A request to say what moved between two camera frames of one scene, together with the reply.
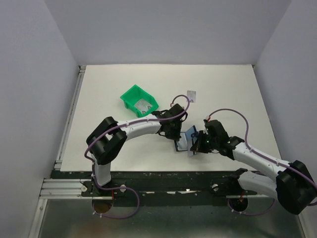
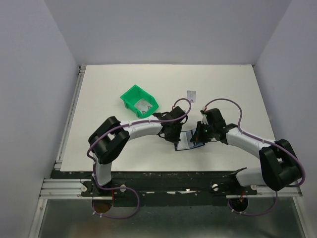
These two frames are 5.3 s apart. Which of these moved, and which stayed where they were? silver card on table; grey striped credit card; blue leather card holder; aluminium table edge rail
Moved: grey striped credit card
Stayed: silver card on table; blue leather card holder; aluminium table edge rail
